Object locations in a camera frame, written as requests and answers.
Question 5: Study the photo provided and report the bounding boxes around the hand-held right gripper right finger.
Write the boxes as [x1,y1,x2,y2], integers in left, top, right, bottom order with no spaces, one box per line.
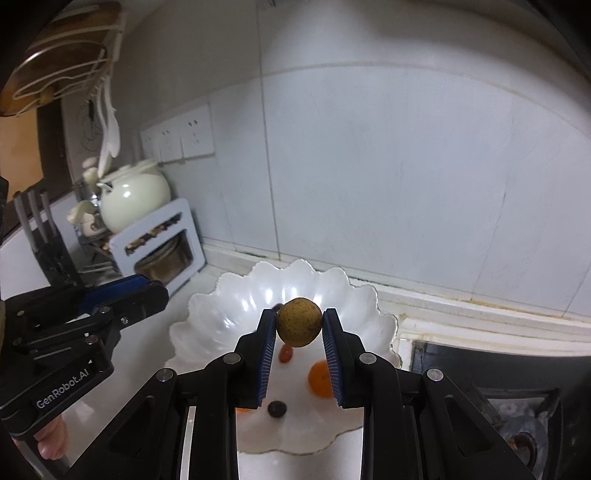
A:
[322,308,536,480]

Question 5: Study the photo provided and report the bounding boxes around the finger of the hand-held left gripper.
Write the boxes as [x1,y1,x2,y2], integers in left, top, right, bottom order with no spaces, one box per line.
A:
[7,281,170,357]
[76,274,153,319]

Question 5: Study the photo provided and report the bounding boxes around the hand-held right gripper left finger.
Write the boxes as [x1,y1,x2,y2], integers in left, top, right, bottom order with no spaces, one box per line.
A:
[65,308,279,480]

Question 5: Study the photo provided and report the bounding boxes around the tan longan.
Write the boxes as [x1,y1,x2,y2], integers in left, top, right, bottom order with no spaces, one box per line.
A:
[276,298,323,347]

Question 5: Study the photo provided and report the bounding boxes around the white scalloped bowl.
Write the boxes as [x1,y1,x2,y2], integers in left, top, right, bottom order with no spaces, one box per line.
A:
[168,258,402,455]

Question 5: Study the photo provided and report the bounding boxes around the person's left hand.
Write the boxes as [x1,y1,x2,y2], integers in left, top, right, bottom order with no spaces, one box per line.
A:
[14,412,66,461]

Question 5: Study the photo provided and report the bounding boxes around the black knife block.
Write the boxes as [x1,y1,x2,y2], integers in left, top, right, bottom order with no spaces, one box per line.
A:
[32,233,85,291]

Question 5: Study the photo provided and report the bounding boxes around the white pot rack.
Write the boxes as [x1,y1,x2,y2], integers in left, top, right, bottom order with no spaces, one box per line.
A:
[81,198,206,296]

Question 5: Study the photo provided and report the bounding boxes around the cream ceramic pot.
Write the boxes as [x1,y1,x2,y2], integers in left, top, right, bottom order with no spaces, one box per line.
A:
[98,159,172,234]

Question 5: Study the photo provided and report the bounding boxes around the black glass gas stove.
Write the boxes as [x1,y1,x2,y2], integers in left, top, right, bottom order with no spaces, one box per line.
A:
[411,339,573,480]

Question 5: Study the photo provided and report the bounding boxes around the white ladle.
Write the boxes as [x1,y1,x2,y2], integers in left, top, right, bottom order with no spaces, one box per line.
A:
[95,88,114,185]

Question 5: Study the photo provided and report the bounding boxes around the white rice paddle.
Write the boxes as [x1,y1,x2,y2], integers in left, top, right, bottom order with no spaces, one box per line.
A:
[100,76,122,160]

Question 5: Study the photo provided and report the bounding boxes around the round wooden cutting board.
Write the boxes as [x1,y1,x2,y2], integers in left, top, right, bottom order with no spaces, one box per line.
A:
[0,0,123,116]

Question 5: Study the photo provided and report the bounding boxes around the steel handled knife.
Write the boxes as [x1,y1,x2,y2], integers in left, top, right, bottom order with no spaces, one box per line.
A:
[39,188,60,241]
[27,189,47,250]
[13,191,35,252]

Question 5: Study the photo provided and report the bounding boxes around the white wall outlet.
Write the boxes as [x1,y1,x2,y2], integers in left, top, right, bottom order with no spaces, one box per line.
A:
[159,119,183,162]
[180,104,217,159]
[140,127,161,163]

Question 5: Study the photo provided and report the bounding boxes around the white wire wall rack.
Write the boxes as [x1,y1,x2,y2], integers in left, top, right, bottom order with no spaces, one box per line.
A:
[9,9,126,112]

